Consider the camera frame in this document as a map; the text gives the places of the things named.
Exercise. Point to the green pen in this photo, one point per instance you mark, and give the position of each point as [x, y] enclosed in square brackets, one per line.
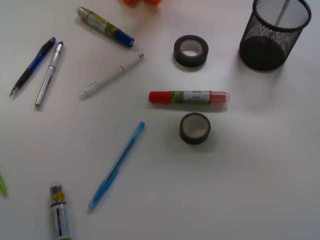
[3, 187]

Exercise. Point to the large black tape roll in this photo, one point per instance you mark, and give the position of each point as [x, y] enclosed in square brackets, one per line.
[190, 51]

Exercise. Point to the black mesh pen holder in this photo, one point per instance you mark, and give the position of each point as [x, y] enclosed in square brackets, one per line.
[272, 31]

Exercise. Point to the small black tape roll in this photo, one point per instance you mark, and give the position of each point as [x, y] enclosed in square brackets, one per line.
[194, 128]

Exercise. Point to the white dotted pen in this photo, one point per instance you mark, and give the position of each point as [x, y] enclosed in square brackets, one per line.
[97, 85]

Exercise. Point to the light blue pen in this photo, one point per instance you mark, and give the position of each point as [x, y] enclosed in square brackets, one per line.
[107, 182]

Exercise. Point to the red marker pen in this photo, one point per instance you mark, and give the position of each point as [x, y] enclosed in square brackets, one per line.
[192, 97]

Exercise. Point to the blue black ballpoint pen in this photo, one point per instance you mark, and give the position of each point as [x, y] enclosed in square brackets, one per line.
[44, 50]

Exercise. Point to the blue capped marker pen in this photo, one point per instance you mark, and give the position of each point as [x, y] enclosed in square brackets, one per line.
[94, 20]

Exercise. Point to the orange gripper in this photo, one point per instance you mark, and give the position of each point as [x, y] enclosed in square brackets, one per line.
[134, 2]

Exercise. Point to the black capped marker pen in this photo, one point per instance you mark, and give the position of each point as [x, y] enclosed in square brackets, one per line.
[59, 213]

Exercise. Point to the silver pen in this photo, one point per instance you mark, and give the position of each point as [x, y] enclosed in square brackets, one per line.
[49, 74]

